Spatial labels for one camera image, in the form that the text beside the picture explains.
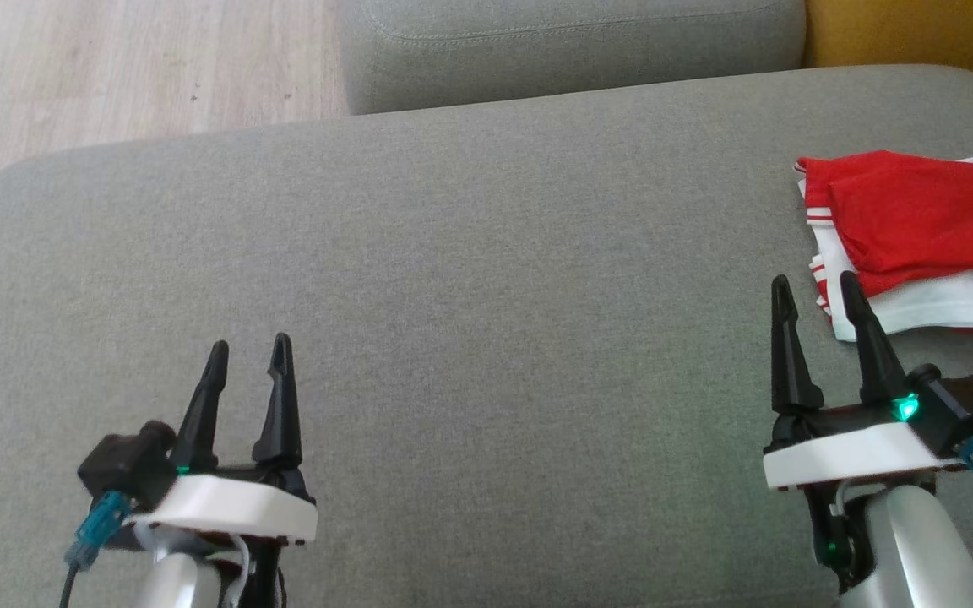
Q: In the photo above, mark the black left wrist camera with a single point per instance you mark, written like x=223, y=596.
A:
x=123, y=464

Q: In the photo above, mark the yellow and grey sofa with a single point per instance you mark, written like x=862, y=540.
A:
x=917, y=34

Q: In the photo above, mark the red white basketball jersey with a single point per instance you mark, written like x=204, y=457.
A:
x=917, y=211

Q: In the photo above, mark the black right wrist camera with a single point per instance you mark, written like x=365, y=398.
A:
x=964, y=409

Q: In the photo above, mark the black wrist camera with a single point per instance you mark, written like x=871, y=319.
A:
x=964, y=409
x=123, y=464

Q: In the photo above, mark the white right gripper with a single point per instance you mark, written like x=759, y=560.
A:
x=850, y=452

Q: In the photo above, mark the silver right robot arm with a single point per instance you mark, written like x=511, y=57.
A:
x=917, y=549

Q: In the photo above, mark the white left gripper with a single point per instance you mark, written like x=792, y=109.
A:
x=233, y=507

